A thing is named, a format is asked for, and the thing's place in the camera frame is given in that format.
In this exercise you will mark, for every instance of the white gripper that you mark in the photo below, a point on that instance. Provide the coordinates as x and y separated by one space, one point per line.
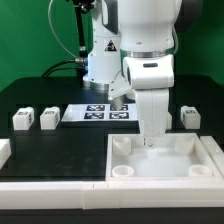
150 80

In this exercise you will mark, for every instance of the white square tabletop tray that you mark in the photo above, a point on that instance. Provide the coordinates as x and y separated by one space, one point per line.
175 156

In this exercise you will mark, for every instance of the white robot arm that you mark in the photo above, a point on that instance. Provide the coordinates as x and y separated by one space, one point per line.
134 43

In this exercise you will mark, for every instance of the white sheet with markers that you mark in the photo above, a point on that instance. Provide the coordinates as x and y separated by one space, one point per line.
99 112

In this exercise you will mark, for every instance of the white left fence piece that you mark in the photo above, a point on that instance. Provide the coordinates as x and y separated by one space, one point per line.
5 151

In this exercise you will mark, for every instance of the white front fence rail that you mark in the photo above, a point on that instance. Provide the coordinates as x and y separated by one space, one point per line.
105 195

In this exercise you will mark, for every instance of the black camera pole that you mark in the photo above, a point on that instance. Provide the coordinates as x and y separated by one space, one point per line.
82 7

